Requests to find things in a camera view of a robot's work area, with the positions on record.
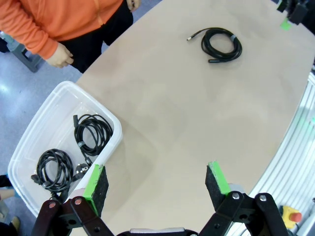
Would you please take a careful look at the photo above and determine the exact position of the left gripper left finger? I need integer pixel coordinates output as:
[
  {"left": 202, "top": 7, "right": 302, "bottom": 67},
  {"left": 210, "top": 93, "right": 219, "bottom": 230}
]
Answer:
[{"left": 31, "top": 164, "right": 116, "bottom": 236}]

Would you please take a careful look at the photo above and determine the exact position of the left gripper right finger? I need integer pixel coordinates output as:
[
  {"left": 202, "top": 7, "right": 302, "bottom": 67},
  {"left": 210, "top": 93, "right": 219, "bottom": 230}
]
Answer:
[{"left": 199, "top": 161, "right": 290, "bottom": 236}]

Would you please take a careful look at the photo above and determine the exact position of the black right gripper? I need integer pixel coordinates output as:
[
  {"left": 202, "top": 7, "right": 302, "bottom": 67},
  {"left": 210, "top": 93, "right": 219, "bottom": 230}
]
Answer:
[{"left": 277, "top": 0, "right": 307, "bottom": 31}]

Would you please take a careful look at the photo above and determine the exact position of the thin black cable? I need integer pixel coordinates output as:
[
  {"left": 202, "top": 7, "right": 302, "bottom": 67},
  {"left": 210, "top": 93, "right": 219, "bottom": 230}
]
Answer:
[{"left": 186, "top": 27, "right": 243, "bottom": 63}]

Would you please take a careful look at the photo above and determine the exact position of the black power cable with plug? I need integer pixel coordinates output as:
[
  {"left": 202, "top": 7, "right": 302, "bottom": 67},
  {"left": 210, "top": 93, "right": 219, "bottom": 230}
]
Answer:
[{"left": 31, "top": 148, "right": 94, "bottom": 200}]

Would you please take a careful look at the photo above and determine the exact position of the black braided USB cable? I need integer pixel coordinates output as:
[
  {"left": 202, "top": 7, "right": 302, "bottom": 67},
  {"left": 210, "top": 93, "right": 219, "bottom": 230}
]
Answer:
[{"left": 72, "top": 114, "right": 114, "bottom": 165}]

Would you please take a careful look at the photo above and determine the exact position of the person's right forearm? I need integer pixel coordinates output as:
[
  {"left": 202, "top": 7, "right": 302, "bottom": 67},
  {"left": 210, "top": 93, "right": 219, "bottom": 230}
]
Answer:
[{"left": 0, "top": 4, "right": 60, "bottom": 60}]

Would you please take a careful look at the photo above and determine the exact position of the person's left hand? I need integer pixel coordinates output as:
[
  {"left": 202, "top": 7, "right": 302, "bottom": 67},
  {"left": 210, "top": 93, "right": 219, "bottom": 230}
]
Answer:
[{"left": 126, "top": 0, "right": 142, "bottom": 12}]

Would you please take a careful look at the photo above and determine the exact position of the person's right hand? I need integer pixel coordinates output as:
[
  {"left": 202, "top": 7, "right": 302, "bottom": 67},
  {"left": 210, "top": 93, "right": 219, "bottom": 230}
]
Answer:
[{"left": 45, "top": 42, "right": 74, "bottom": 69}]

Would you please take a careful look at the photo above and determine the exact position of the yellow emergency stop button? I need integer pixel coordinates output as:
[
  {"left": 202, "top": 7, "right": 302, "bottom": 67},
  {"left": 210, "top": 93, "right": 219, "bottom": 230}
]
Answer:
[{"left": 282, "top": 206, "right": 303, "bottom": 228}]

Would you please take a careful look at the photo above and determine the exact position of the seated person in black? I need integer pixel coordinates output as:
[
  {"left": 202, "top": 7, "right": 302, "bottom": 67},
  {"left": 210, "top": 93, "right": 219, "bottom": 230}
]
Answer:
[{"left": 0, "top": 173, "right": 22, "bottom": 236}]

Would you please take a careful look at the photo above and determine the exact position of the clear plastic storage container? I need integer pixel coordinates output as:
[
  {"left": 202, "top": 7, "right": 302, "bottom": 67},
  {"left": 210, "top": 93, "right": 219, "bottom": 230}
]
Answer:
[{"left": 7, "top": 80, "right": 123, "bottom": 218}]

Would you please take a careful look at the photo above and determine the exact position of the grey step stool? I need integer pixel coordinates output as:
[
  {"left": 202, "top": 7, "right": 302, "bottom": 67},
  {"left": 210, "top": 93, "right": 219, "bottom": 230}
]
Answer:
[{"left": 9, "top": 39, "right": 46, "bottom": 73}]

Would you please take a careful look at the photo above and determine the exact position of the person in orange hoodie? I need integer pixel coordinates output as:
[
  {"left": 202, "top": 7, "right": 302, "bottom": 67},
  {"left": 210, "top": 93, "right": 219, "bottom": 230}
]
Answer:
[{"left": 0, "top": 0, "right": 135, "bottom": 74}]

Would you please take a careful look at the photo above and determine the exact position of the aluminium profile frame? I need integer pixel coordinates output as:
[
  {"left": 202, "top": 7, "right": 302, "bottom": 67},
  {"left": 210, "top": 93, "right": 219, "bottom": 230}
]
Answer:
[{"left": 248, "top": 66, "right": 315, "bottom": 236}]

